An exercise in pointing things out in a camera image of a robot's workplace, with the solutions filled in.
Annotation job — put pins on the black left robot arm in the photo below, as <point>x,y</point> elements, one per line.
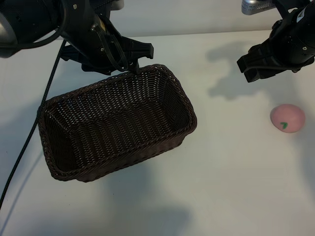
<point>27,19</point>

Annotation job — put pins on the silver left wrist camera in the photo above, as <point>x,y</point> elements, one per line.
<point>115,4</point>

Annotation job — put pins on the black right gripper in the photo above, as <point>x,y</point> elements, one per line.
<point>292,41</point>

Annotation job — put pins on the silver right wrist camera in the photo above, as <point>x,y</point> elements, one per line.
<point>256,7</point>

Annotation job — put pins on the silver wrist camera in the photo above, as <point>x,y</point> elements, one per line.
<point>256,7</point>
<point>115,4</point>

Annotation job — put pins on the pink peach with green mark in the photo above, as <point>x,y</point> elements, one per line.
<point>289,118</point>

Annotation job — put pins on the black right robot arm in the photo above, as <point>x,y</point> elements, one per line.
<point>305,5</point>

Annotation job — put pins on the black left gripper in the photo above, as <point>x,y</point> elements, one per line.
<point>83,37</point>

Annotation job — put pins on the dark brown wicker basket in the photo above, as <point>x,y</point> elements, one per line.
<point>118,118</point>

